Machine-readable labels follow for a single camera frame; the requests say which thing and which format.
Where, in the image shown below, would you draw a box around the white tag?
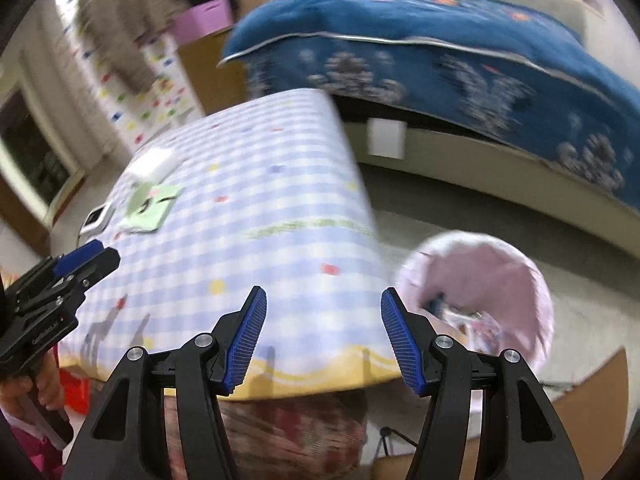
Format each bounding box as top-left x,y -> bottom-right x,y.
366,119 -> 406,159

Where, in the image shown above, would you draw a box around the white dotted cabinet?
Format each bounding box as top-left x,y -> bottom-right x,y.
52,0 -> 207,154

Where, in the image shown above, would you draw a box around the blue quilted bed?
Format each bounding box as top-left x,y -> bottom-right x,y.
217,0 -> 640,209

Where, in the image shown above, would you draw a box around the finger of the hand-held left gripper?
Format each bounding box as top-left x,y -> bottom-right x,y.
30,247 -> 122,307
12,239 -> 106,293

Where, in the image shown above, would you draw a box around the person's left forearm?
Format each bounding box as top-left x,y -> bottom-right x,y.
0,407 -> 68,480

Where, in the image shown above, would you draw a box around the red plastic stool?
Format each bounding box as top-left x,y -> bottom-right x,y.
59,367 -> 94,414

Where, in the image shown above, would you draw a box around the red patterned trousers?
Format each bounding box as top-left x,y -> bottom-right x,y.
165,392 -> 369,480

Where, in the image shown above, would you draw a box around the person's left hand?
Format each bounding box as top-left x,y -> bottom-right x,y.
0,346 -> 67,417

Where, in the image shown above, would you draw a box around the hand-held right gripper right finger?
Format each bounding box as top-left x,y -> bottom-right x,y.
380,287 -> 586,480

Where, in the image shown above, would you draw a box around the white phone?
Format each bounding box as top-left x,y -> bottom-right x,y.
77,202 -> 116,237

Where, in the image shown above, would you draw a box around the brown cardboard sheet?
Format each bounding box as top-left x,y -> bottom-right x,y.
370,347 -> 629,480

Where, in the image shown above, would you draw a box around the purple plastic basket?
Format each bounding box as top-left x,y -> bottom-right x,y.
172,0 -> 236,41

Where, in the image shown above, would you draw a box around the black stand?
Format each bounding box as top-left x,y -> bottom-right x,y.
379,426 -> 417,459

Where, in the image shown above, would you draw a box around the bin with pink bag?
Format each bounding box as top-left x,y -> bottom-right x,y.
392,230 -> 556,413

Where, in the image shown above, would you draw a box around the brown drawer cabinet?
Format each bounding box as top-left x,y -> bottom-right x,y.
177,25 -> 251,117

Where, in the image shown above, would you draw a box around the dark glass door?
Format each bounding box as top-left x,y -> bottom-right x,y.
0,87 -> 84,211

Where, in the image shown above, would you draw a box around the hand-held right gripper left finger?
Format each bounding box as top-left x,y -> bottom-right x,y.
62,285 -> 268,480

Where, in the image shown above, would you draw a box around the green paper card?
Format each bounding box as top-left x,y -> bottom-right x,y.
122,183 -> 184,234

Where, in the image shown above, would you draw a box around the white box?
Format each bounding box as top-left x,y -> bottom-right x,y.
125,147 -> 181,182

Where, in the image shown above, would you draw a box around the beige bed frame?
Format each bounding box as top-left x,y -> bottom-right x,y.
345,97 -> 640,257

